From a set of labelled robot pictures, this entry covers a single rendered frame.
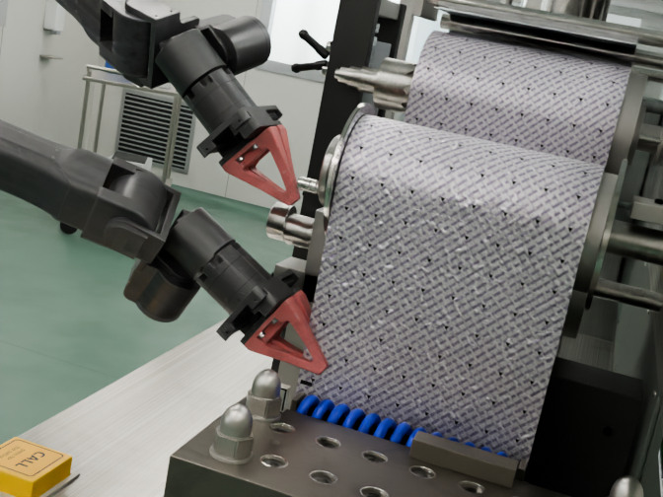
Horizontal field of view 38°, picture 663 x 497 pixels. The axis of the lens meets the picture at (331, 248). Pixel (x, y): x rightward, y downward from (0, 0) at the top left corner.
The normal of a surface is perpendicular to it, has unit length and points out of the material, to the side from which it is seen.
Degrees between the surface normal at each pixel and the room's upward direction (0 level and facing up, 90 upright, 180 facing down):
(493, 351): 90
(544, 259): 90
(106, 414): 0
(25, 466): 0
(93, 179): 31
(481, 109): 92
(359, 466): 0
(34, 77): 90
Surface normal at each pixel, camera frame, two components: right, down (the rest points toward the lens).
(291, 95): -0.29, 0.16
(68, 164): 0.44, -0.67
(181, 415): 0.18, -0.96
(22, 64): 0.94, 0.24
